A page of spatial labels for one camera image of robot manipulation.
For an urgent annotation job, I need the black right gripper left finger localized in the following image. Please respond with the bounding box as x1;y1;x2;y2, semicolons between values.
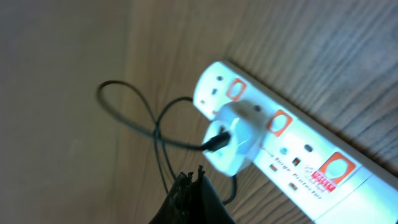
149;172;193;224

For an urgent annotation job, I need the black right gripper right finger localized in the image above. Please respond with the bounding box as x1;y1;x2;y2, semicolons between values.
192;165;236;224

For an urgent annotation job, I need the black charging cable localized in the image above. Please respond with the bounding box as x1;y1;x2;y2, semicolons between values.
96;80;238;206

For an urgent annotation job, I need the white power strip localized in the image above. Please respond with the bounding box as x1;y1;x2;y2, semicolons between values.
193;61;397;223

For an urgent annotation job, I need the white charger plug adapter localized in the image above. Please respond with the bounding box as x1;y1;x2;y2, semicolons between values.
203;100;267;177

